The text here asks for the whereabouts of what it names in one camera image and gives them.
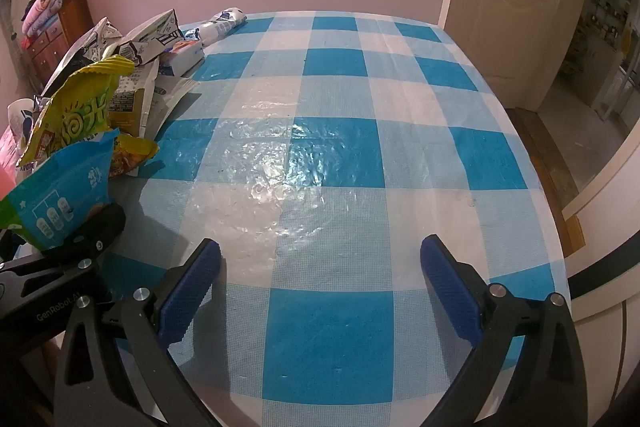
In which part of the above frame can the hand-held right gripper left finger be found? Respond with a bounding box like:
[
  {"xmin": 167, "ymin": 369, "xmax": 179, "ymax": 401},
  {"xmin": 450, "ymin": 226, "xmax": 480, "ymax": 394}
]
[{"xmin": 52, "ymin": 238, "xmax": 223, "ymax": 427}]

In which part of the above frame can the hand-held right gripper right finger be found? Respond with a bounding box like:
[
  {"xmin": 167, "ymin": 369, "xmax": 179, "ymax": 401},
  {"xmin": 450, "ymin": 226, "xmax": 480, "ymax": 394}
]
[{"xmin": 420, "ymin": 234, "xmax": 588, "ymax": 427}]

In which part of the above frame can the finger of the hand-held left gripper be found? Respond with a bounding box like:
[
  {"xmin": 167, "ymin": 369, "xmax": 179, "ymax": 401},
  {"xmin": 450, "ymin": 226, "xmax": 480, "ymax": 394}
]
[{"xmin": 0, "ymin": 204, "xmax": 127, "ymax": 288}]

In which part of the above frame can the blue green snack packet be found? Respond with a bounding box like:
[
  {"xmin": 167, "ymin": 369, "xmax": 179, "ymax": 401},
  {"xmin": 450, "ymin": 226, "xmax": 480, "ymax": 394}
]
[{"xmin": 0, "ymin": 129, "xmax": 121, "ymax": 253}]

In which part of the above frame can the yellow snack bag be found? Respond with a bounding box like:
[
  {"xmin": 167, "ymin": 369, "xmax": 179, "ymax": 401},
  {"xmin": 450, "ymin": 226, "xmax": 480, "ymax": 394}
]
[{"xmin": 17, "ymin": 55, "xmax": 160, "ymax": 178}]

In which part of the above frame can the white printed bag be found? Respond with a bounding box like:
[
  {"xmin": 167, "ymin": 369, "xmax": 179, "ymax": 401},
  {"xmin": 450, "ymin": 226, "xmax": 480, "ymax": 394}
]
[{"xmin": 107, "ymin": 57, "xmax": 161, "ymax": 140}]

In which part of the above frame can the blue checkered tablecloth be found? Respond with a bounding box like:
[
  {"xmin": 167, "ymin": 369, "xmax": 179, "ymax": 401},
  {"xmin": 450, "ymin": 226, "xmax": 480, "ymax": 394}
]
[{"xmin": 95, "ymin": 9, "xmax": 573, "ymax": 427}]

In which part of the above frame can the white panel with black stripe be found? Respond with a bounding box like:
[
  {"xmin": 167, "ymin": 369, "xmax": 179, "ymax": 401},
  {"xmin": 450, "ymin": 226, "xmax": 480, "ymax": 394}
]
[{"xmin": 565, "ymin": 142, "xmax": 640, "ymax": 408}]

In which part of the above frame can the white tissue pack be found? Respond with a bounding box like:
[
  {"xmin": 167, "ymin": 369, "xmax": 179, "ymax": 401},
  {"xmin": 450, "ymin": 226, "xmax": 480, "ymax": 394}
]
[{"xmin": 159, "ymin": 38, "xmax": 206, "ymax": 76}]

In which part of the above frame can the black white milk carton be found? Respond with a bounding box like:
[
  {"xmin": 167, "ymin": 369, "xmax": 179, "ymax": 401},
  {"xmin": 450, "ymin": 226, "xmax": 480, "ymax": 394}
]
[{"xmin": 117, "ymin": 8, "xmax": 182, "ymax": 68}]

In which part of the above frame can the brown wooden cabinet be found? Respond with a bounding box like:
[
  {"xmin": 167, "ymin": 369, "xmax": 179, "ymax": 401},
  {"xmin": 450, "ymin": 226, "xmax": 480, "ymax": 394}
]
[{"xmin": 27, "ymin": 0, "xmax": 95, "ymax": 80}]

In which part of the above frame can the stack of folded blankets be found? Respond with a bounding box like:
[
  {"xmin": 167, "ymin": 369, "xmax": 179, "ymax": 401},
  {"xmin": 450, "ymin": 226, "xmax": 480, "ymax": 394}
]
[{"xmin": 20, "ymin": 0, "xmax": 83, "ymax": 38}]

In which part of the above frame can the blue white rolled packet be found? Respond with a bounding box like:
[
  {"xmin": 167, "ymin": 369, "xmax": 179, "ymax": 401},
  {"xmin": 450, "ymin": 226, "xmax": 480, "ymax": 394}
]
[{"xmin": 197, "ymin": 7, "xmax": 248, "ymax": 48}]

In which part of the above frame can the cream door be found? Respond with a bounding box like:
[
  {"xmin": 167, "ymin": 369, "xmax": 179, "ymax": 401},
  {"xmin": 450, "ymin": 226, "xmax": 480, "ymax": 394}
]
[{"xmin": 440, "ymin": 0, "xmax": 598, "ymax": 110}]

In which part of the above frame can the cluttered shelf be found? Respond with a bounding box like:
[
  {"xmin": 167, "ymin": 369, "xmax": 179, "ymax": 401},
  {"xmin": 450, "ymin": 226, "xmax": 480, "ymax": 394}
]
[{"xmin": 557, "ymin": 0, "xmax": 640, "ymax": 118}]

